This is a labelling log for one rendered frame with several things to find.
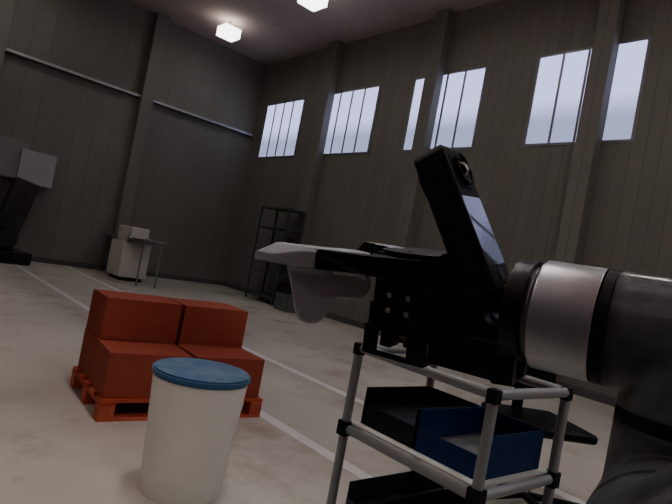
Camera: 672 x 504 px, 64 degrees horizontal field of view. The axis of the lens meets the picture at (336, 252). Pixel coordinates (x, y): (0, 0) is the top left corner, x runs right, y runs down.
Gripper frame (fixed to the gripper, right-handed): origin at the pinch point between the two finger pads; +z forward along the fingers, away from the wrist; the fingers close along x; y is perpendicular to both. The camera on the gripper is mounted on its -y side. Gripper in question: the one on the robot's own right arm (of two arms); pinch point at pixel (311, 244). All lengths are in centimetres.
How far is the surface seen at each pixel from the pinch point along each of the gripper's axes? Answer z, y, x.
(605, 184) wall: 112, -71, 841
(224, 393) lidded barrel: 145, 89, 135
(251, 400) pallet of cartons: 229, 146, 247
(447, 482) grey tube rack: 16, 61, 85
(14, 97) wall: 1244, -155, 523
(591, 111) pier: 146, -178, 842
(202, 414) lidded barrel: 149, 98, 126
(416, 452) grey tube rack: 28, 61, 92
